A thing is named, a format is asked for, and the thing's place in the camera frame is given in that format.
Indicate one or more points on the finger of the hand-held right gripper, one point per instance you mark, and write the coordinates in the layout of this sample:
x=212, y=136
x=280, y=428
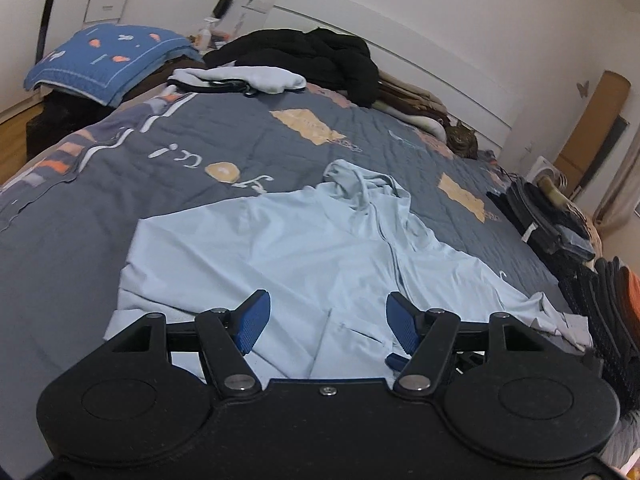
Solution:
x=395, y=361

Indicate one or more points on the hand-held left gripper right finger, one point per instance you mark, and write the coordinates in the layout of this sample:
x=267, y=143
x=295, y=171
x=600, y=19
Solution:
x=402, y=325

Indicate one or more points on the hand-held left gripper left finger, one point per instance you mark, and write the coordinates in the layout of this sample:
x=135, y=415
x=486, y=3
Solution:
x=252, y=320

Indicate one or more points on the light blue hooded jacket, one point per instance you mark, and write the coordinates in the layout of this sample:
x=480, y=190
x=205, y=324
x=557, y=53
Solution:
x=300, y=250

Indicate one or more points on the stack of dark folded clothes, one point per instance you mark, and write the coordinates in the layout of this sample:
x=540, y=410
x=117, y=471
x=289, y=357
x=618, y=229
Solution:
x=550, y=230

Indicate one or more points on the clothes stack with orange towel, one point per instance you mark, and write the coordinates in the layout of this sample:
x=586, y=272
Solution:
x=610, y=310

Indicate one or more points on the grey printed bed quilt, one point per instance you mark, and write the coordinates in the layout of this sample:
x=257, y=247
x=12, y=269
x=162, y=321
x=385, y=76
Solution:
x=150, y=200

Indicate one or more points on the tabby cat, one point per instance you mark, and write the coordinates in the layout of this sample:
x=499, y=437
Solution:
x=462, y=140

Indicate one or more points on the tan cylindrical object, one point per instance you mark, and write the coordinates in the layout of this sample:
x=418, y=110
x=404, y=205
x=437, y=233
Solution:
x=552, y=191

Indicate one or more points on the white fan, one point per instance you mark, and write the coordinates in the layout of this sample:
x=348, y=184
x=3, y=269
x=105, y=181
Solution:
x=542, y=170

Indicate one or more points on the folded brown blankets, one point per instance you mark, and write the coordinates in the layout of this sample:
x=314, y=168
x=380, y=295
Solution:
x=410, y=100

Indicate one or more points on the white and grey garment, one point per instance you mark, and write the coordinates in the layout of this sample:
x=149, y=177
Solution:
x=270, y=80

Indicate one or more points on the beige curtain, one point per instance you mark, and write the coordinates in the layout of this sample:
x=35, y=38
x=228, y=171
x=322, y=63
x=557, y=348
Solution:
x=625, y=185

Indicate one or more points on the dark flat panel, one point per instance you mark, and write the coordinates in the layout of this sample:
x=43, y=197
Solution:
x=610, y=155

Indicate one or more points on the black puffer jacket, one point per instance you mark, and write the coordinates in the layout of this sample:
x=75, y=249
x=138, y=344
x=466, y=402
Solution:
x=310, y=55

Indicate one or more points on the white headboard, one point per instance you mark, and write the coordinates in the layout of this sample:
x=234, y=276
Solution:
x=425, y=50

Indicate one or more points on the dark bedside table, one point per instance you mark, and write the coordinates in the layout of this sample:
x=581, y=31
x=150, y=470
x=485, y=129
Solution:
x=60, y=120

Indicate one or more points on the white bottle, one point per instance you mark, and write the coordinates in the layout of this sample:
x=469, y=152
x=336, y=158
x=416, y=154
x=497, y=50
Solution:
x=205, y=37

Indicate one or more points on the blue printed pillow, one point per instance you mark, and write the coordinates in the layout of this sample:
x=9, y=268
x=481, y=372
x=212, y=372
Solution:
x=100, y=60

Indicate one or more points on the black hairbrush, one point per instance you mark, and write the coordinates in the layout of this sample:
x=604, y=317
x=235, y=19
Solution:
x=224, y=6

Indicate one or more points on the butterfly wall sticker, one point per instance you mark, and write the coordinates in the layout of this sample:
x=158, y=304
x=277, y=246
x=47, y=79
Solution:
x=583, y=88

